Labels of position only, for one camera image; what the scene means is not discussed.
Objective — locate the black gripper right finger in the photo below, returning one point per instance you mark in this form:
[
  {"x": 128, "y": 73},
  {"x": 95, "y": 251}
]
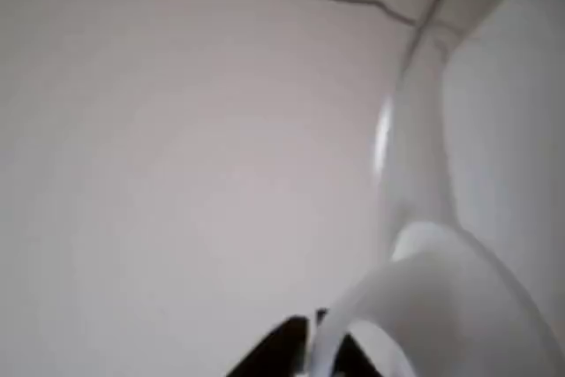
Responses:
[{"x": 353, "y": 359}]

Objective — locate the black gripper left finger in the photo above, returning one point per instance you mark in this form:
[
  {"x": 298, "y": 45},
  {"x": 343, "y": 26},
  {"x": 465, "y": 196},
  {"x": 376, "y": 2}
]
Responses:
[{"x": 282, "y": 350}]

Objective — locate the white rice cooker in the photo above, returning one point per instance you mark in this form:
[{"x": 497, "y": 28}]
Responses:
[{"x": 507, "y": 130}]

